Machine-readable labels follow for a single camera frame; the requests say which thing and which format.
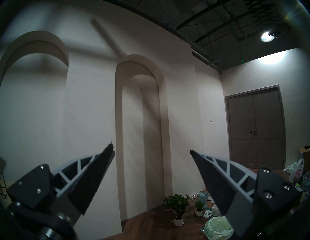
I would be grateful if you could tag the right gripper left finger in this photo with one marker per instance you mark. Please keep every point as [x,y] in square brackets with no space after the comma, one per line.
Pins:
[87,181]

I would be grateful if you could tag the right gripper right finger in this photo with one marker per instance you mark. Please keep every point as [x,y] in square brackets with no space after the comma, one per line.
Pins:
[218,183]

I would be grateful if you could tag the teal watering kettle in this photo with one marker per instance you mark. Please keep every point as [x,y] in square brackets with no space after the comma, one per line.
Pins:
[203,198]

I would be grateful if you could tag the tiny potted plant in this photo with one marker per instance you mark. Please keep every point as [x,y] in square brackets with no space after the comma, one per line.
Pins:
[199,211]

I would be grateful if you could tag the bin with green bag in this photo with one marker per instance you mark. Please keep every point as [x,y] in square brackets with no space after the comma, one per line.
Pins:
[218,228]

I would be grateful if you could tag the small bushy potted plant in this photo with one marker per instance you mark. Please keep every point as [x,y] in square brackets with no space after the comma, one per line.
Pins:
[176,202]

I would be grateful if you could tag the white plastic bag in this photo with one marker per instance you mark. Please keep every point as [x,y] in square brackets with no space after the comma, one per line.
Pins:
[296,170]

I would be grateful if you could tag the clear plastic container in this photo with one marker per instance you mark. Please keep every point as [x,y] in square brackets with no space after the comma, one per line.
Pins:
[306,180]

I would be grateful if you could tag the tall brown cardboard box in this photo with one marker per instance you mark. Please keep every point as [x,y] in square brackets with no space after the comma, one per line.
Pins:
[307,157]

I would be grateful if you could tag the round ceiling lamp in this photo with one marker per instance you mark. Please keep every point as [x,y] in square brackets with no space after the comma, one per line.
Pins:
[267,37]

